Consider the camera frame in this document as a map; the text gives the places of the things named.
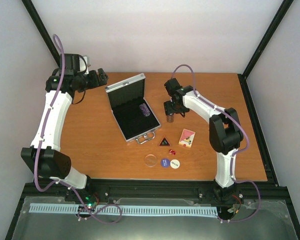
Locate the blue small blind button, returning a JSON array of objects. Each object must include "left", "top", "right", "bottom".
[{"left": 160, "top": 158, "right": 171, "bottom": 168}]

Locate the triangular all-in button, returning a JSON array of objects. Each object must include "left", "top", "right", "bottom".
[{"left": 158, "top": 136, "right": 171, "bottom": 147}]

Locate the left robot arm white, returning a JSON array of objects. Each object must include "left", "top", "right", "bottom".
[{"left": 20, "top": 53, "right": 109, "bottom": 202}]

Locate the aluminium poker case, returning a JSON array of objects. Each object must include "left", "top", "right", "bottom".
[{"left": 105, "top": 73, "right": 161, "bottom": 145}]

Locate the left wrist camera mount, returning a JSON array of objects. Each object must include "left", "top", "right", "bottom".
[{"left": 79, "top": 55, "right": 91, "bottom": 75}]

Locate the black aluminium frame rail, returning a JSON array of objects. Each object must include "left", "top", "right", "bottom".
[{"left": 19, "top": 179, "right": 292, "bottom": 207}]

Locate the clear round acrylic disc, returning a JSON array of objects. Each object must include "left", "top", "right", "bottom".
[{"left": 144, "top": 154, "right": 158, "bottom": 167}]

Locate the light blue cable duct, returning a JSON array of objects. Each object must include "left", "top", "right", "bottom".
[{"left": 28, "top": 203, "right": 218, "bottom": 218}]

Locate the white dealer button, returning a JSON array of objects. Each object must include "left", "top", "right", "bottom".
[{"left": 170, "top": 159, "right": 180, "bottom": 169}]

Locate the playing card deck box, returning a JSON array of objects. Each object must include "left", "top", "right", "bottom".
[{"left": 178, "top": 128, "right": 196, "bottom": 148}]

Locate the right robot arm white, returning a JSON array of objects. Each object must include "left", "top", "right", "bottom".
[{"left": 163, "top": 78, "right": 244, "bottom": 203}]

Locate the purple 500 chip stack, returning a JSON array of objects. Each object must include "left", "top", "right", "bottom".
[{"left": 139, "top": 103, "right": 151, "bottom": 117}]

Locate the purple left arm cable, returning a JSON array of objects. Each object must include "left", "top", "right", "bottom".
[{"left": 32, "top": 33, "right": 123, "bottom": 224}]

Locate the orange 100 chip stack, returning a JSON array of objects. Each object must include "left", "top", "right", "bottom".
[{"left": 166, "top": 114, "right": 174, "bottom": 123}]

